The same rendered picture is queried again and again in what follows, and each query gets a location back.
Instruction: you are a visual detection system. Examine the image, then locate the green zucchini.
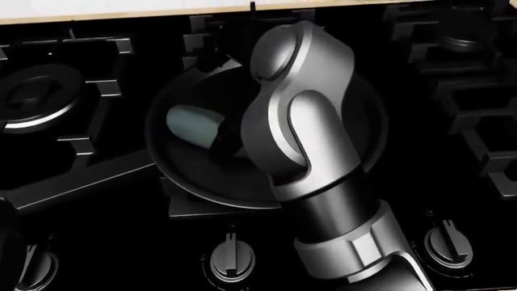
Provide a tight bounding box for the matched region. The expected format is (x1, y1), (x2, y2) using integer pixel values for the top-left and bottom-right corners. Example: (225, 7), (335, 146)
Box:
(166, 104), (222, 150)

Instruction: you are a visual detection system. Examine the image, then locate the black frying pan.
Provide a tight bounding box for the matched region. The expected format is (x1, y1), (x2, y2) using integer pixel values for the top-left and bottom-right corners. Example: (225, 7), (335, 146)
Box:
(144, 53), (389, 211)

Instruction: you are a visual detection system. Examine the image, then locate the black gas cooktop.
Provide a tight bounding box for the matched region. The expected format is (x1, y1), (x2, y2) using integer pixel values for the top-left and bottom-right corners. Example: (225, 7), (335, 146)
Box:
(0, 5), (517, 291)

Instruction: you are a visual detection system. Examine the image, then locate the large round gas burner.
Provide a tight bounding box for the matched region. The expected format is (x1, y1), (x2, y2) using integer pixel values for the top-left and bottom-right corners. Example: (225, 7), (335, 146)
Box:
(0, 62), (88, 135)

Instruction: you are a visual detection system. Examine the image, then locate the small round gas burner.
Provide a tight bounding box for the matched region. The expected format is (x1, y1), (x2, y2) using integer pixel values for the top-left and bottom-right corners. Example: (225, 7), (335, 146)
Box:
(437, 29), (486, 53)

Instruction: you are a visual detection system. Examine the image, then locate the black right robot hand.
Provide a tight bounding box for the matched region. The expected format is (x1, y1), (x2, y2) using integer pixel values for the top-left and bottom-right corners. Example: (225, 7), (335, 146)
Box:
(207, 114), (260, 162)

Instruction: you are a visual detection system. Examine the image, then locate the black and silver stove knob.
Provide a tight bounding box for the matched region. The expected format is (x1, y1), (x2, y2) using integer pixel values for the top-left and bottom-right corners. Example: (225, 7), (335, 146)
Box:
(200, 232), (258, 291)
(410, 217), (476, 277)
(15, 240), (60, 291)

